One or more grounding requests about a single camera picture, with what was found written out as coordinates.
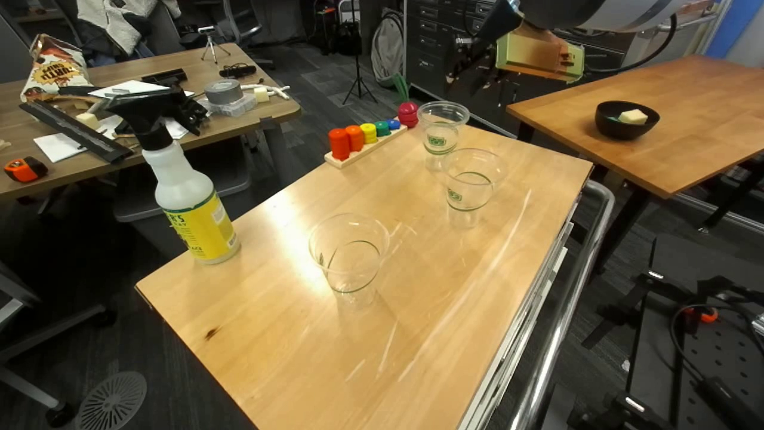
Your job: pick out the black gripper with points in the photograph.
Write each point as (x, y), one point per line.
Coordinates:
(496, 24)

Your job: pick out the grey tool cabinet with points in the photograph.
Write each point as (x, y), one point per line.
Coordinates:
(432, 39)

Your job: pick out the white round fan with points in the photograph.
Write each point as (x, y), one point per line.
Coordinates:
(388, 43)

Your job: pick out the red radish toy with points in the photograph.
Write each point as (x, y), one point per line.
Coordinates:
(405, 113)

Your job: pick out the blue cylinder peg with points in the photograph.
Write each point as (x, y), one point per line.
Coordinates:
(395, 125)

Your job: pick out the green cylinder peg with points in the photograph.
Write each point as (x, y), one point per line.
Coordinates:
(382, 126)

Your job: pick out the black light stand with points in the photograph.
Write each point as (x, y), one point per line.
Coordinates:
(359, 62)

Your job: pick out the yellow cylinder peg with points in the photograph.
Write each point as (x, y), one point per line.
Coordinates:
(367, 132)

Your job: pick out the colourful toy blocks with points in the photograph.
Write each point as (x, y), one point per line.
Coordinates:
(371, 147)

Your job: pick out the orange cylinder peg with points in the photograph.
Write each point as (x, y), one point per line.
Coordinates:
(353, 137)

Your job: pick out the red cylinder peg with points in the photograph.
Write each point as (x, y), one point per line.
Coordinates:
(340, 143)

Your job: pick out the black bowl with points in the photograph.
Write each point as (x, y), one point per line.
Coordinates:
(626, 132)

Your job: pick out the yellow food piece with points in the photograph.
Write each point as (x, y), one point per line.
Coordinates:
(632, 117)

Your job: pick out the black small device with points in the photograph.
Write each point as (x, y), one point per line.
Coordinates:
(236, 69)

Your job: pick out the wooden side table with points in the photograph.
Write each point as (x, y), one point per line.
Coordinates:
(699, 119)

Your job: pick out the grey round container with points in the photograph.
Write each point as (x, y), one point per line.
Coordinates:
(222, 88)

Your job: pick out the small desk tripod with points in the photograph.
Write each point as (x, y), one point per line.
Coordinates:
(211, 43)

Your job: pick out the blue panel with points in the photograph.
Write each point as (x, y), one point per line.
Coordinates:
(730, 27)

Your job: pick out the black rectangular pad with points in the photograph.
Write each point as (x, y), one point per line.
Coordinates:
(163, 77)

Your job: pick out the white yellow spray bottle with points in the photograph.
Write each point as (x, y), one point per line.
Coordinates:
(187, 191)

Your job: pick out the white paper sheet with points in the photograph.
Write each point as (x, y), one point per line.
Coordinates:
(59, 147)
(131, 85)

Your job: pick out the wooden office desk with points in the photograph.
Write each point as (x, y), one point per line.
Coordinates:
(120, 69)

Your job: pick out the grey white jacket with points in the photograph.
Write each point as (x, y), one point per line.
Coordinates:
(120, 19)

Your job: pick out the orange clamp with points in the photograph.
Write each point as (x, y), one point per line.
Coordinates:
(703, 315)

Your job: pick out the black tripod stand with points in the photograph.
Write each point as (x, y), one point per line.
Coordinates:
(676, 359)

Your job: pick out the black flat bar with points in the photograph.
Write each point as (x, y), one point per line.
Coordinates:
(74, 132)

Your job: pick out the snack chips bag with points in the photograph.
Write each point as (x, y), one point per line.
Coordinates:
(53, 69)

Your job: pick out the orange tape measure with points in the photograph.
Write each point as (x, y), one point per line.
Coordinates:
(25, 168)

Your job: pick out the office chair base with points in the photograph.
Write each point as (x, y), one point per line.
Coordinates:
(103, 402)

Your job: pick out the yellow green wrist camera housing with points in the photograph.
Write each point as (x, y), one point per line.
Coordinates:
(539, 56)

